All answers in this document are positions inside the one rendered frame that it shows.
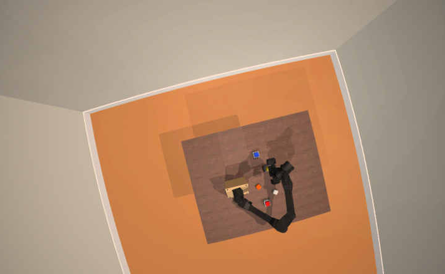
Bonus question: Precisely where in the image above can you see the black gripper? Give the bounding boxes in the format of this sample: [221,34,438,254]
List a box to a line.
[266,158,281,184]

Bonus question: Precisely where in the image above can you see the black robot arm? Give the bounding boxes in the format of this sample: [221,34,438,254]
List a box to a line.
[232,161,296,233]

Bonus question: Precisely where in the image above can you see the red button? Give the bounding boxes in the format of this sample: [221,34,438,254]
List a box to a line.
[263,198,271,207]

